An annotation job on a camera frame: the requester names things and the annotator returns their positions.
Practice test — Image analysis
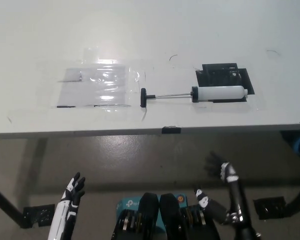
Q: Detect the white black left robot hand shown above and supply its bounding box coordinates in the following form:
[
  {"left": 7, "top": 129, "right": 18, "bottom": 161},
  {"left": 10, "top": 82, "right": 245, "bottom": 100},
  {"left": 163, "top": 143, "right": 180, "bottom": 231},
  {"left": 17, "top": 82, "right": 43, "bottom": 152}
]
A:
[{"left": 47, "top": 171, "right": 87, "bottom": 240}]

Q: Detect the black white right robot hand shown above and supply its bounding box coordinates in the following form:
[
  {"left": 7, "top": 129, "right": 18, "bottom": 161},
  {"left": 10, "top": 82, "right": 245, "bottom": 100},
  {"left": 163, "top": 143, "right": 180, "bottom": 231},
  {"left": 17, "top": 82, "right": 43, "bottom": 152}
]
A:
[{"left": 193, "top": 151, "right": 263, "bottom": 240}]

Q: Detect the small white air pump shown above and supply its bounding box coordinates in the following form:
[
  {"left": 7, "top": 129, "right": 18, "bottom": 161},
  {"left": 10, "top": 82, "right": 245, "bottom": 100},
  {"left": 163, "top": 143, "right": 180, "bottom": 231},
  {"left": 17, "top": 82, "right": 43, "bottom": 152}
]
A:
[{"left": 139, "top": 85, "right": 249, "bottom": 108}]

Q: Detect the teal router box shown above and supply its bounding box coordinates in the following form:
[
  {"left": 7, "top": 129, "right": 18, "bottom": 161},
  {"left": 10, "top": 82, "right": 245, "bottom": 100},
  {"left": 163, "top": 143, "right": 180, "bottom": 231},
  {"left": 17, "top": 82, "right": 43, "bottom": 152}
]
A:
[{"left": 115, "top": 193, "right": 188, "bottom": 231}]

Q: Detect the clear plastic sheet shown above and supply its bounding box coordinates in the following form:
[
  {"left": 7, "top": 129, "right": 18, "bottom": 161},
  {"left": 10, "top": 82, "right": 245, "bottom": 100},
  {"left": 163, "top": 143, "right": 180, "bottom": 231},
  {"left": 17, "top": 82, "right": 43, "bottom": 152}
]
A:
[{"left": 56, "top": 65, "right": 131, "bottom": 108}]

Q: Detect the black printed marker sheet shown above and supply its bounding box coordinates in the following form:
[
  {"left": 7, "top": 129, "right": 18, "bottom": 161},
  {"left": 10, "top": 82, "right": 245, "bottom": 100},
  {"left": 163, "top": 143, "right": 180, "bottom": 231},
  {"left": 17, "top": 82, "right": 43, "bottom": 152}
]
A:
[{"left": 195, "top": 63, "right": 255, "bottom": 104}]

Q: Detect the clear plastic film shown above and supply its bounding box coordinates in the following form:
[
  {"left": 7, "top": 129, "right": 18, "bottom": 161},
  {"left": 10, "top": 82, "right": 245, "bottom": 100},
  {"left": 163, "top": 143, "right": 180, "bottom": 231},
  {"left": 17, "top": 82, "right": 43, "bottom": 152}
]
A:
[{"left": 36, "top": 46, "right": 147, "bottom": 112}]

